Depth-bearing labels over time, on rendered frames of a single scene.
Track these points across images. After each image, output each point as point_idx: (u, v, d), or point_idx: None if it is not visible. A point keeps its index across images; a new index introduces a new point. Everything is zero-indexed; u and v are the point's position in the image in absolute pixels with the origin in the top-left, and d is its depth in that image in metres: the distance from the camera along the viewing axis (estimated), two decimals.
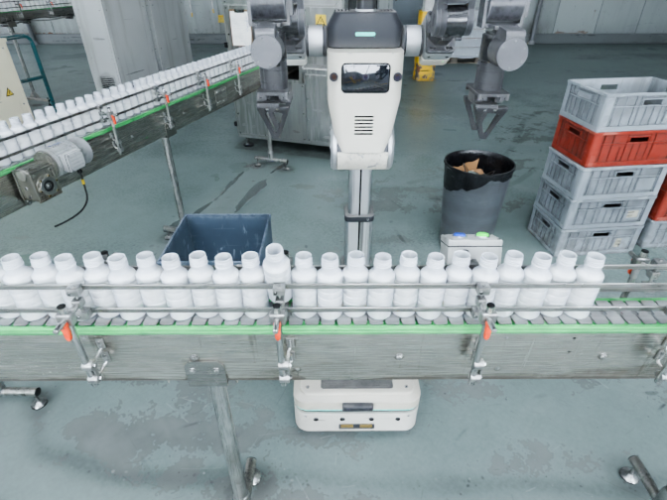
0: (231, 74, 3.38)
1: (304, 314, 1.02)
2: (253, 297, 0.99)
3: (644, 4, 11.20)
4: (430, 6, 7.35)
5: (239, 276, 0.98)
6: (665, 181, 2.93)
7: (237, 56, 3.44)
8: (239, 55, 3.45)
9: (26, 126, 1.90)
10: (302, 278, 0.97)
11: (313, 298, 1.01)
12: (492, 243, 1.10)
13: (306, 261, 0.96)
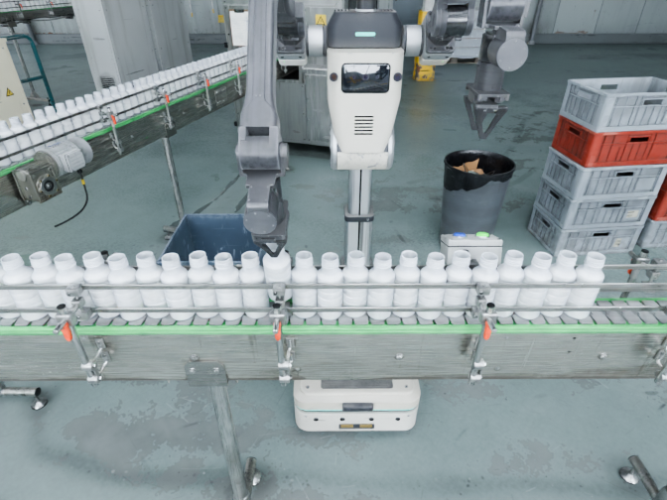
0: (231, 74, 3.38)
1: (304, 314, 1.02)
2: (253, 297, 0.99)
3: (644, 4, 11.20)
4: (430, 6, 7.35)
5: (239, 276, 0.98)
6: (665, 181, 2.93)
7: (237, 56, 3.44)
8: (239, 55, 3.45)
9: (26, 126, 1.90)
10: (302, 277, 0.97)
11: (313, 298, 1.01)
12: (492, 243, 1.10)
13: (306, 261, 0.96)
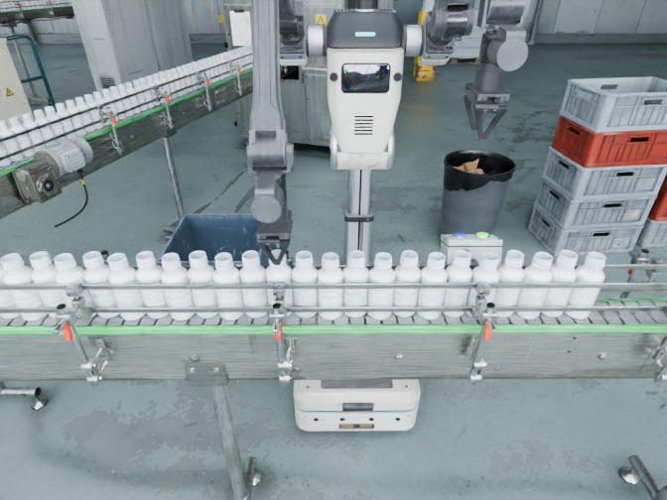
0: (231, 74, 3.38)
1: (304, 314, 1.02)
2: (254, 296, 1.00)
3: (644, 4, 11.20)
4: (430, 6, 7.35)
5: (240, 276, 0.98)
6: (665, 181, 2.93)
7: (237, 56, 3.44)
8: (239, 55, 3.45)
9: (26, 126, 1.90)
10: (302, 277, 0.97)
11: (313, 298, 1.01)
12: (492, 243, 1.10)
13: (306, 261, 0.96)
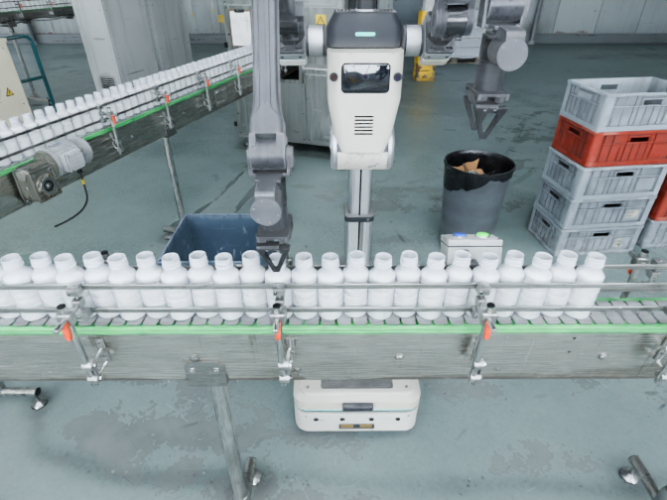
0: (231, 74, 3.38)
1: (306, 315, 1.02)
2: (254, 296, 1.00)
3: (644, 4, 11.20)
4: (430, 6, 7.35)
5: (240, 276, 0.98)
6: (665, 181, 2.93)
7: (237, 56, 3.44)
8: (239, 55, 3.45)
9: (26, 126, 1.90)
10: (304, 278, 0.97)
11: (314, 298, 1.01)
12: (492, 243, 1.10)
13: (307, 262, 0.95)
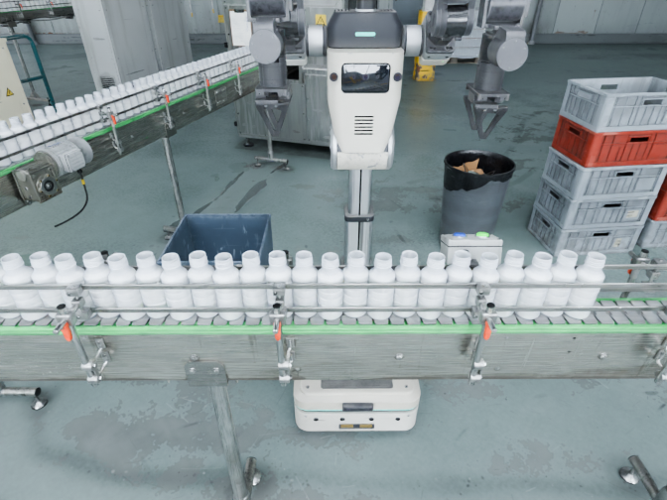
0: (231, 74, 3.38)
1: (304, 313, 1.03)
2: (254, 296, 1.00)
3: (644, 4, 11.20)
4: (430, 6, 7.35)
5: (240, 276, 0.98)
6: (665, 181, 2.93)
7: (237, 56, 3.44)
8: (239, 55, 3.45)
9: (26, 126, 1.90)
10: (302, 277, 0.97)
11: (313, 298, 1.01)
12: (492, 243, 1.10)
13: (306, 261, 0.96)
